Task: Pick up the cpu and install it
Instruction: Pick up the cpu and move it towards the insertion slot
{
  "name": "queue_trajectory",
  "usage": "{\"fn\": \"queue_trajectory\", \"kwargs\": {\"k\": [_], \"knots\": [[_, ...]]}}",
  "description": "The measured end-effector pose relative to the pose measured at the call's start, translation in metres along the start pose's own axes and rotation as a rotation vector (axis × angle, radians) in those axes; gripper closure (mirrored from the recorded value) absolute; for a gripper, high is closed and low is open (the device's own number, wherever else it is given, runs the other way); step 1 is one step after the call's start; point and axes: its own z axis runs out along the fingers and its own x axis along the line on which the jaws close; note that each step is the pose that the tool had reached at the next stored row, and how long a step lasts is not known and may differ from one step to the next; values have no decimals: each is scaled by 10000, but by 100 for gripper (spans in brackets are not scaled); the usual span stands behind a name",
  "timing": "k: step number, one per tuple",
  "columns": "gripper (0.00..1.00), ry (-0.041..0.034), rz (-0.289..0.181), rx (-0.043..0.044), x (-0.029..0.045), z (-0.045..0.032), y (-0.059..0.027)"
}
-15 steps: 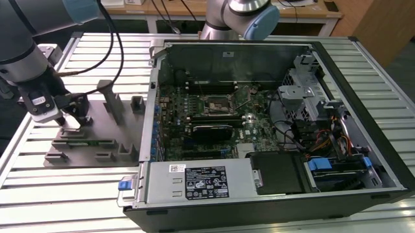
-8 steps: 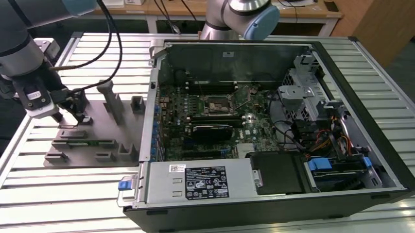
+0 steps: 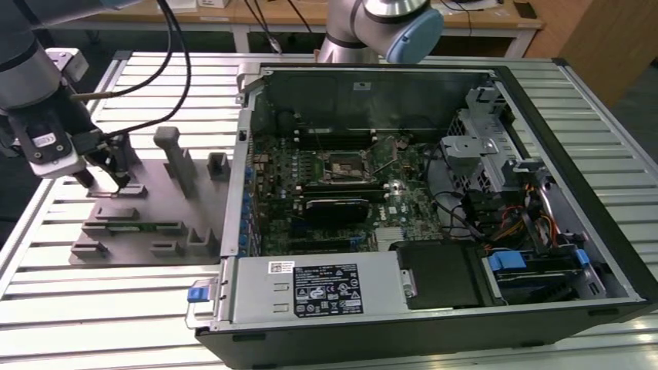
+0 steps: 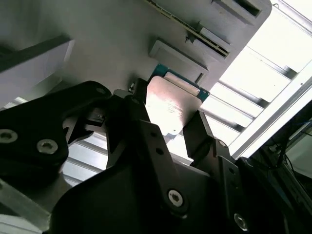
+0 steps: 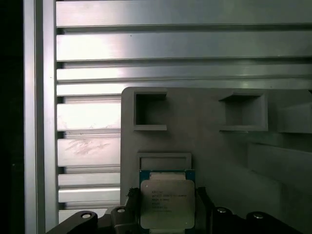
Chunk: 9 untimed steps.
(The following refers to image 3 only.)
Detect black wire bundle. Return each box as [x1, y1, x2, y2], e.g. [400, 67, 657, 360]
[430, 190, 498, 244]

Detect black expansion slot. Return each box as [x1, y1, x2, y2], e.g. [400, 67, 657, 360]
[285, 238, 355, 251]

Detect wooden desk white legs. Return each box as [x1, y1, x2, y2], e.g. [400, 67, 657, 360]
[0, 0, 544, 59]

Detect black graphics card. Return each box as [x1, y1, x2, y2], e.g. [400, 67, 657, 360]
[301, 197, 371, 227]

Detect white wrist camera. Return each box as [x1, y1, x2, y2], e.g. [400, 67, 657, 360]
[20, 115, 89, 179]

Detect black plastic fan shroud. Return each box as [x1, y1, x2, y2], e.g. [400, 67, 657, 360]
[388, 239, 508, 311]

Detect grey power supply unit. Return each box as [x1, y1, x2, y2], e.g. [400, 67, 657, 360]
[225, 254, 415, 325]

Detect black open PC case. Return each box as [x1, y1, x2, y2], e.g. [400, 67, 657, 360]
[193, 61, 651, 370]

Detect black cable brass plug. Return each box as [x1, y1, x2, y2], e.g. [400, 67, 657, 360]
[69, 34, 179, 101]

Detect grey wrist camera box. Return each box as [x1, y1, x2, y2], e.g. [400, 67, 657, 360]
[44, 48, 88, 84]

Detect brown wooden cabinet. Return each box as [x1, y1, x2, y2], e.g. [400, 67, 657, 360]
[523, 0, 658, 109]

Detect metal socket cover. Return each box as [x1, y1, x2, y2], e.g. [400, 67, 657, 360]
[364, 134, 406, 165]

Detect CPU socket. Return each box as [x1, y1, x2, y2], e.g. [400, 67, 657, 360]
[320, 150, 376, 184]

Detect green motherboard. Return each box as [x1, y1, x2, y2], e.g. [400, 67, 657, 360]
[244, 129, 448, 257]

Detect hard disk in blue carrier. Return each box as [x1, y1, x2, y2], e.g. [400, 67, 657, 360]
[482, 246, 608, 306]

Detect thin hanging cable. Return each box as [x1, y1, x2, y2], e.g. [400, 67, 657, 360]
[244, 0, 284, 55]

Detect black RAM slot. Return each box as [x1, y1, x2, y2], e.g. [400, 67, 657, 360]
[295, 128, 379, 135]
[295, 142, 379, 150]
[295, 133, 379, 140]
[295, 137, 379, 145]
[307, 195, 387, 204]
[303, 187, 386, 195]
[301, 183, 384, 190]
[305, 191, 387, 199]

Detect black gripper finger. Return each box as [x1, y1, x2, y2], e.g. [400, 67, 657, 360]
[71, 169, 96, 189]
[101, 134, 137, 190]

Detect grey parts rack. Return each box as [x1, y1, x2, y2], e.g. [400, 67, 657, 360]
[69, 126, 232, 267]

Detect orange and yellow wires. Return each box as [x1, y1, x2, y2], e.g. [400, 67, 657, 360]
[492, 180, 562, 251]

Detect silver heat sink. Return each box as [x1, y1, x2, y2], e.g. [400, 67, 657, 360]
[374, 226, 408, 252]

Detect green RAM stick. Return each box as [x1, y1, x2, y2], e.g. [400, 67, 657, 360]
[105, 224, 159, 234]

